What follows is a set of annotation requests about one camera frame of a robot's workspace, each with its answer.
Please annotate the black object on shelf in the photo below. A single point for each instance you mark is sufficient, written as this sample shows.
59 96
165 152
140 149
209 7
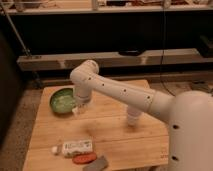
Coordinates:
131 52

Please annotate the white labelled bottle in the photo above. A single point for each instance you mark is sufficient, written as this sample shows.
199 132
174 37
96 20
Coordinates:
73 148

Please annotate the orange carrot toy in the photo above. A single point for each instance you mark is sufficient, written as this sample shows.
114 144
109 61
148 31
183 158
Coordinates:
84 158

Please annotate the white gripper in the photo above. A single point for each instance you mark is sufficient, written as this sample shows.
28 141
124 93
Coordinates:
82 101

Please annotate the white paper cup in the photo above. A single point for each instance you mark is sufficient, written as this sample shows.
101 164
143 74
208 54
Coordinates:
133 115

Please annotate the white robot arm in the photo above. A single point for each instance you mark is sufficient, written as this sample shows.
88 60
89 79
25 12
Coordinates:
189 115

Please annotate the wooden shelf rack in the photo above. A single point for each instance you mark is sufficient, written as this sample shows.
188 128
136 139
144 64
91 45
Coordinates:
47 42

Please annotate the grey stone block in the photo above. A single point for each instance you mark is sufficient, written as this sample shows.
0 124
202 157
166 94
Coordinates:
99 164

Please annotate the green ceramic bowl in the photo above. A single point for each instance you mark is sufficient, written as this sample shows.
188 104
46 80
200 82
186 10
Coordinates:
62 101

